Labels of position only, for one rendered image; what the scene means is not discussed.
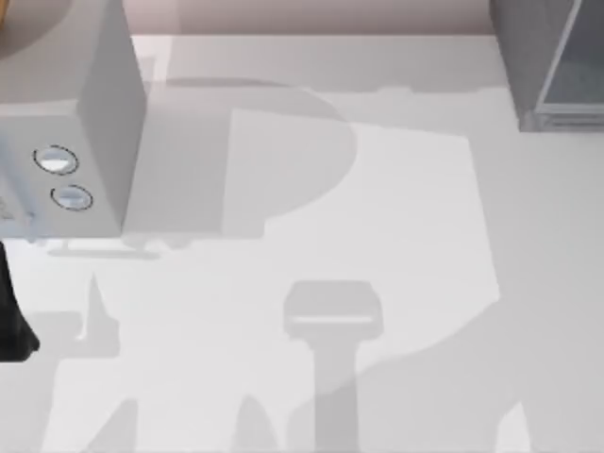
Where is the pale microwave oven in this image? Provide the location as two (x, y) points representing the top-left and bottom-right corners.
(0, 0), (148, 243)

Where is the grey cabinet with dark inside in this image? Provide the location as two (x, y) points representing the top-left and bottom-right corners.
(488, 0), (604, 134)

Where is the larger microwave knob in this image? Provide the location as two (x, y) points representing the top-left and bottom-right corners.
(32, 144), (80, 176)

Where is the smaller microwave knob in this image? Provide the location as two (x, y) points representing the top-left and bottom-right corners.
(49, 184), (94, 211)

